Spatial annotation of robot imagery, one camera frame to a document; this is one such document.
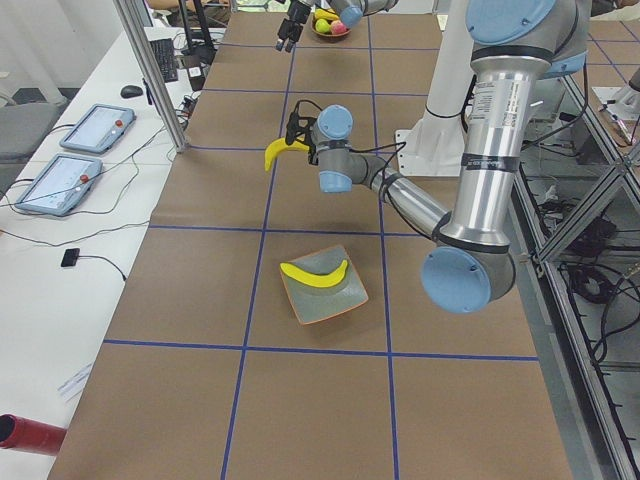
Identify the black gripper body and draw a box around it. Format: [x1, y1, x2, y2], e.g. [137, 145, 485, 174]
[287, 0, 315, 25]
[302, 127, 318, 165]

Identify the yellow banana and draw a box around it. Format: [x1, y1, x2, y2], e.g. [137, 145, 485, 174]
[280, 260, 349, 289]
[264, 138, 310, 172]

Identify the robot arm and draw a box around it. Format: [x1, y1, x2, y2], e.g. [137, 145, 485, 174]
[305, 1, 591, 314]
[275, 0, 398, 53]

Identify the wicker fruit basket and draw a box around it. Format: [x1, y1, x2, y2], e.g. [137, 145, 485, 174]
[312, 10, 350, 41]

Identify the grey square plate orange rim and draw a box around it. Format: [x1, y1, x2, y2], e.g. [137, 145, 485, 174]
[279, 244, 369, 325]

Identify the green pear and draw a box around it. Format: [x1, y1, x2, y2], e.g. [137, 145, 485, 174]
[314, 19, 331, 35]

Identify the red apple top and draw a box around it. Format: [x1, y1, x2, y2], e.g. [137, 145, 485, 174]
[330, 20, 349, 36]

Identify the black box white label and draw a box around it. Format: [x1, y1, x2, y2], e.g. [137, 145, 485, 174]
[181, 55, 206, 92]

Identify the black keyboard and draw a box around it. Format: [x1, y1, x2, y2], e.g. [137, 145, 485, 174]
[149, 38, 178, 83]

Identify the black computer mouse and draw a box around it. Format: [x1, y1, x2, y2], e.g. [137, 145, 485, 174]
[120, 85, 144, 99]

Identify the teach pendant far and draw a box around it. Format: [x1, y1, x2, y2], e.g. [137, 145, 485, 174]
[59, 104, 136, 154]

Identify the teach pendant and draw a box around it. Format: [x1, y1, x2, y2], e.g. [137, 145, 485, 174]
[59, 104, 136, 154]
[14, 153, 103, 217]

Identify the brown paper table cover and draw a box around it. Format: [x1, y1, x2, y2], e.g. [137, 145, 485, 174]
[50, 13, 571, 479]

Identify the teach pendant near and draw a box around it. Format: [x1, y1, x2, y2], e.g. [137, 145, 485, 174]
[14, 153, 103, 217]

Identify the small black device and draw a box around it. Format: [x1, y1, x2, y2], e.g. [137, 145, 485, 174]
[60, 248, 80, 268]

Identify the red fire extinguisher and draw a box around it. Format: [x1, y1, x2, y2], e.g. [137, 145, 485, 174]
[1, 414, 67, 456]

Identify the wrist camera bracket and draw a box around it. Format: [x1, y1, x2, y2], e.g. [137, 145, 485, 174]
[285, 99, 317, 146]

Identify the aluminium frame post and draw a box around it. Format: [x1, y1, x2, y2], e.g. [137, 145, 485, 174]
[113, 0, 187, 153]

